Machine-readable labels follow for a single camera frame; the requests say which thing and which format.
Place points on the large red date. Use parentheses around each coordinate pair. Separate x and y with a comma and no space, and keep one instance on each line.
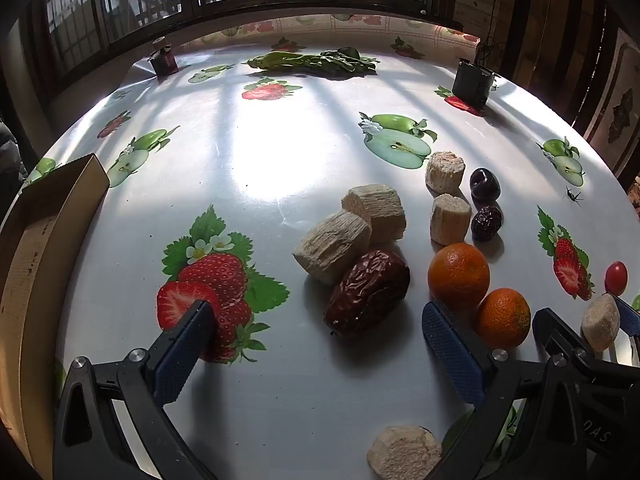
(367,290)

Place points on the brown wooden cabinet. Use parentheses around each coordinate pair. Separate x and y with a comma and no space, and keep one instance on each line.
(565,35)

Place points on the large ribbed beige sugarcane piece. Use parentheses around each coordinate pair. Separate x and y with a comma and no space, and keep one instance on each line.
(375,210)
(332,252)

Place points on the small orange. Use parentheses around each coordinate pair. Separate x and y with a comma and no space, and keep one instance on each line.
(503,317)

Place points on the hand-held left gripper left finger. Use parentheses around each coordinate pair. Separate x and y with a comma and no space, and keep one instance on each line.
(182,355)

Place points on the dark jar with lid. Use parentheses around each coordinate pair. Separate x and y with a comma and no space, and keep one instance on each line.
(162,60)

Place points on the dark purple plum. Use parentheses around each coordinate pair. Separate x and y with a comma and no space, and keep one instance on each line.
(484,185)

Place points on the small red date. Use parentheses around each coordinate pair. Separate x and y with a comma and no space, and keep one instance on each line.
(486,222)

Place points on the red cherry tomato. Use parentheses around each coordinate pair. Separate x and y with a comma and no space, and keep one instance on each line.
(616,277)

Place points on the large orange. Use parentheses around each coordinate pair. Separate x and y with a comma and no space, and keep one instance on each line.
(459,275)

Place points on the brown cardboard box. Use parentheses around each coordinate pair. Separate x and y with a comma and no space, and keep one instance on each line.
(30,260)

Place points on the bunch of green vegetables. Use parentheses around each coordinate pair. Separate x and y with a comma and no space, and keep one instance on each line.
(312,62)

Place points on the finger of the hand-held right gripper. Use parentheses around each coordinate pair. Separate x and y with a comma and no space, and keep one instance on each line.
(631,321)
(550,325)

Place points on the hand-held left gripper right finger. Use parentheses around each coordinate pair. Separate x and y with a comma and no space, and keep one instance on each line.
(452,350)

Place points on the fruit-print tablecloth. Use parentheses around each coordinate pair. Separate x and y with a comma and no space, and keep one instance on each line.
(280,160)

